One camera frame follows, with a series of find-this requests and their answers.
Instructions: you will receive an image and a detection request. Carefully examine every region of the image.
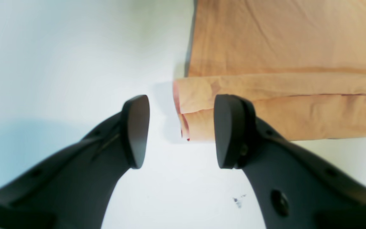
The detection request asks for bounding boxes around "peach T-shirt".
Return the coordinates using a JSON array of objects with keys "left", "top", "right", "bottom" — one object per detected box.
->
[{"left": 173, "top": 0, "right": 366, "bottom": 141}]

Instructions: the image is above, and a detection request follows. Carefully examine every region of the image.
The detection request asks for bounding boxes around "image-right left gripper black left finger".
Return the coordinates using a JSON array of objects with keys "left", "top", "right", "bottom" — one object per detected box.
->
[{"left": 0, "top": 95, "right": 150, "bottom": 229}]

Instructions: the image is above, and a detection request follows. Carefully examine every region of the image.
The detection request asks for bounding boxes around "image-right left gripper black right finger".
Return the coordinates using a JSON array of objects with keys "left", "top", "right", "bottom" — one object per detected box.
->
[{"left": 214, "top": 94, "right": 366, "bottom": 229}]

